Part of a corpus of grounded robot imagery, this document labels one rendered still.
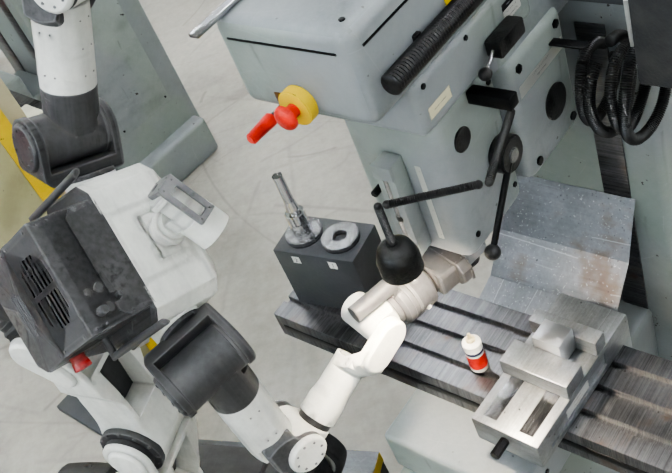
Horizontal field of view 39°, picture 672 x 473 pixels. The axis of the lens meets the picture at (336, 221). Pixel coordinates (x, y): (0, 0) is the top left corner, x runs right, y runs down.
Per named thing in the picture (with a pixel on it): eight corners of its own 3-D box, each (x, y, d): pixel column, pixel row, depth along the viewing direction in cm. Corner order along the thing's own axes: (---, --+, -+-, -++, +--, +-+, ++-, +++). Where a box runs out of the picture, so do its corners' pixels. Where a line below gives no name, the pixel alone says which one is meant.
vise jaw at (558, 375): (569, 400, 178) (566, 388, 175) (502, 372, 187) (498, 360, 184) (584, 377, 180) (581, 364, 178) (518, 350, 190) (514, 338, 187)
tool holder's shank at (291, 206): (287, 208, 215) (270, 172, 208) (300, 205, 214) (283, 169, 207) (287, 217, 213) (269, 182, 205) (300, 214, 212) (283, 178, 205)
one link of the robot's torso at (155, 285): (36, 432, 159) (131, 370, 134) (-65, 260, 160) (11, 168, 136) (165, 355, 180) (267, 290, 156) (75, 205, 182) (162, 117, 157)
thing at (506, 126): (493, 188, 137) (491, 181, 136) (484, 189, 137) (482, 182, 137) (517, 112, 148) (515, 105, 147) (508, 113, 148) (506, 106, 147)
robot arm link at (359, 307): (428, 321, 175) (383, 360, 171) (391, 295, 182) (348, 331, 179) (413, 282, 167) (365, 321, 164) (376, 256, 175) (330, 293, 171)
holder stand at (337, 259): (376, 316, 218) (350, 258, 206) (299, 302, 230) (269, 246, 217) (397, 278, 225) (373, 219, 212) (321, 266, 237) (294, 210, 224)
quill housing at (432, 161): (476, 266, 163) (431, 125, 143) (383, 238, 176) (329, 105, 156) (529, 193, 172) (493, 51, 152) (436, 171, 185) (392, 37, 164)
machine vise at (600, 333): (543, 469, 177) (533, 436, 170) (478, 437, 186) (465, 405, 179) (630, 335, 192) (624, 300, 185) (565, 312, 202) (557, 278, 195)
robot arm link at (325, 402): (372, 386, 172) (318, 474, 173) (341, 358, 180) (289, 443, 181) (335, 373, 165) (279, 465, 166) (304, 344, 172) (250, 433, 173)
